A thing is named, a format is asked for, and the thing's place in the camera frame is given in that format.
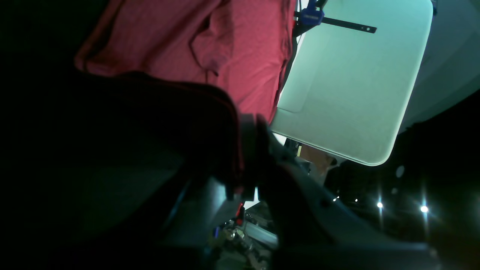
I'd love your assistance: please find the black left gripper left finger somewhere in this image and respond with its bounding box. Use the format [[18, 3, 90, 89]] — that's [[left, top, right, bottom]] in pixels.
[[23, 73, 239, 270]]

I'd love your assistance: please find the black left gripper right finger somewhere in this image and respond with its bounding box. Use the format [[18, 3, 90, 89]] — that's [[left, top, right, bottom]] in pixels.
[[240, 114, 439, 270]]

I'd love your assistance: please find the black table cloth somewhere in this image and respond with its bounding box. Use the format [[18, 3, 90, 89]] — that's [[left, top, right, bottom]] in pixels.
[[0, 0, 113, 150]]

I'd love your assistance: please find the blue clamp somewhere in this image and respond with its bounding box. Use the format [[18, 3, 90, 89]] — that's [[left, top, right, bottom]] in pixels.
[[292, 0, 377, 38]]

